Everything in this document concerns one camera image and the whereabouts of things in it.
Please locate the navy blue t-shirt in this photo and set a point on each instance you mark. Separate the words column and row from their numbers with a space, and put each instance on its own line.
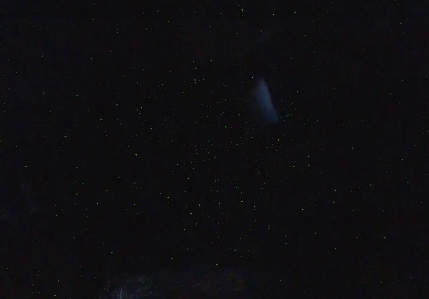
column 264, row 101

